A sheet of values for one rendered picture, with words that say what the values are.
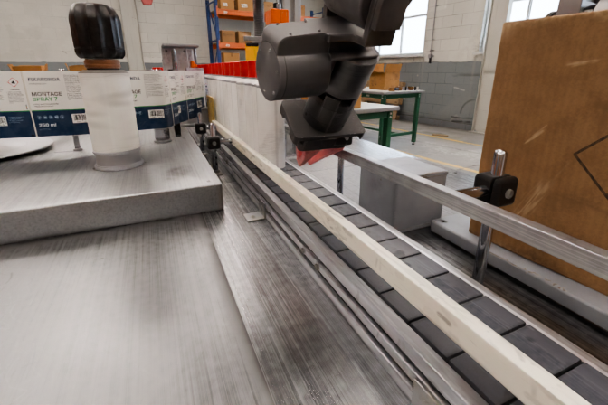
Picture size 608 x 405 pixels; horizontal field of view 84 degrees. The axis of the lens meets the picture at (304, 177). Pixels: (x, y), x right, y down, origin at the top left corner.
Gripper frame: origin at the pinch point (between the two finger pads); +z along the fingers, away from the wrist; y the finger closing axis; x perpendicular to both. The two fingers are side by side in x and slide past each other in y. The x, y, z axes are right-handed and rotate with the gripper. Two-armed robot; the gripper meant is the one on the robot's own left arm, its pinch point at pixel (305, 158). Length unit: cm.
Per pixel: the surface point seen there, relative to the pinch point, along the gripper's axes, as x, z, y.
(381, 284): 22.2, -10.5, 3.3
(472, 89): -292, 260, -511
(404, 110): -377, 395, -494
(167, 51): -73, 36, 12
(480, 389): 30.9, -17.6, 4.3
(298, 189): 6.2, -2.0, 3.8
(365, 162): 7.5, -8.7, -2.9
